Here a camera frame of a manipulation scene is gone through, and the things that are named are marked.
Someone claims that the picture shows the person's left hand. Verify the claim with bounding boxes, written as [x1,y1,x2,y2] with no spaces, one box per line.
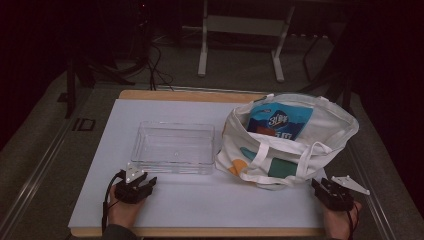
[107,184,146,230]

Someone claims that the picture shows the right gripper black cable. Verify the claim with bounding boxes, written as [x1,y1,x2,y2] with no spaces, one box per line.
[345,201,362,236]

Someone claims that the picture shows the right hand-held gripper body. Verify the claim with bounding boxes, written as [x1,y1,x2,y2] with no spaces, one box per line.
[316,175,371,212]

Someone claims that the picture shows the white metal stand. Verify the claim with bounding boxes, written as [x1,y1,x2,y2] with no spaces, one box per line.
[197,0,296,83]

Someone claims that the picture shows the black metal stand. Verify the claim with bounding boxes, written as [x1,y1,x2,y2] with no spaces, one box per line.
[298,33,356,113]

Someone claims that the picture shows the clear plastic box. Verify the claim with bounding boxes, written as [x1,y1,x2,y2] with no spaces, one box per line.
[130,120,216,176]

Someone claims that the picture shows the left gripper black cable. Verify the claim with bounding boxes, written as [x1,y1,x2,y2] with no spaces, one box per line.
[101,169,127,235]

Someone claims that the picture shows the person's right hand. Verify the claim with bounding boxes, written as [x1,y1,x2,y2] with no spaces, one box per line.
[321,199,363,240]

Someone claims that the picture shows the white canvas tote bag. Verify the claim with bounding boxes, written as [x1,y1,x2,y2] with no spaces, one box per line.
[214,92,360,192]

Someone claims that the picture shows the white table mat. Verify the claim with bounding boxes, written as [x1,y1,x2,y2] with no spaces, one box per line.
[68,98,329,230]

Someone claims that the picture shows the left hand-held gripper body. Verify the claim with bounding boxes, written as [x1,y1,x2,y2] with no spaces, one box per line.
[114,162,155,205]

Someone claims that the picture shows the blue snack pouch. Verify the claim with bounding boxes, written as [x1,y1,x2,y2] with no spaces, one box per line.
[246,101,315,142]

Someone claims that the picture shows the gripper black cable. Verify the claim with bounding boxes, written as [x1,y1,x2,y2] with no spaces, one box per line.
[101,169,127,235]
[345,201,362,236]

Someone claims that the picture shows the black floor cables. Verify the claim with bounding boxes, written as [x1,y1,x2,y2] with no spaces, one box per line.
[145,41,175,92]

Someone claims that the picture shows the black tripod stand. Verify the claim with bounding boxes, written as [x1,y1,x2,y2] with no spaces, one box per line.
[57,54,136,120]

